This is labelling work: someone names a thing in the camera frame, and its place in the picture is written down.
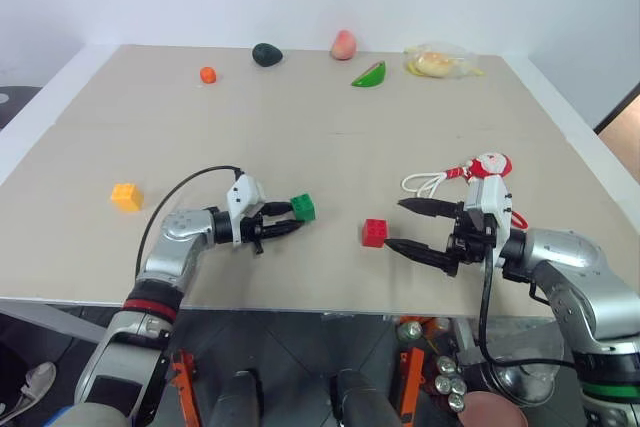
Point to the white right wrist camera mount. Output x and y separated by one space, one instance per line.
492 194

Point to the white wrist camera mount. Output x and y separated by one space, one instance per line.
492 194
245 194

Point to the yellow toy brick cube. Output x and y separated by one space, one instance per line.
127 197

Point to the small orange fruit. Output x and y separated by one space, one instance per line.
208 75

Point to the silver can top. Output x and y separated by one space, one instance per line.
443 385
456 401
459 386
446 365

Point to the brown board with dark edge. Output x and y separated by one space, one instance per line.
622 134

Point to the bread in plastic bag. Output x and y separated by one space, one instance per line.
435 63

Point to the orange clamp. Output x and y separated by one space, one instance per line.
411 382
184 387

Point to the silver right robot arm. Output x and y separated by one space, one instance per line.
567 257

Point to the grey shoe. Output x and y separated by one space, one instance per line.
32 387

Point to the green drink can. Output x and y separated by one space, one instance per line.
410 332

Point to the green toy brick cube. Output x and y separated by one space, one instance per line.
304 207

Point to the red toy brick cube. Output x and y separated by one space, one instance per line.
375 233

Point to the pink peach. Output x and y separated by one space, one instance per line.
343 45

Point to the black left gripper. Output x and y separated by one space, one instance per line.
254 229

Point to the grey table leg bar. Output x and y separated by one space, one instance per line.
50 319

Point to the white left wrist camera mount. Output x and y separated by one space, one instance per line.
245 194

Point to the dark green avocado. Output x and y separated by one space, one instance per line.
266 54

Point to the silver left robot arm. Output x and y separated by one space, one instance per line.
172 239

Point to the clear glass bowl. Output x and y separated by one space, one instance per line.
525 382

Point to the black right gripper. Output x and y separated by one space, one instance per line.
470 239

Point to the pink bowl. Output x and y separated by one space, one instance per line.
492 412

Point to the green watermelon slice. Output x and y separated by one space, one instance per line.
371 77

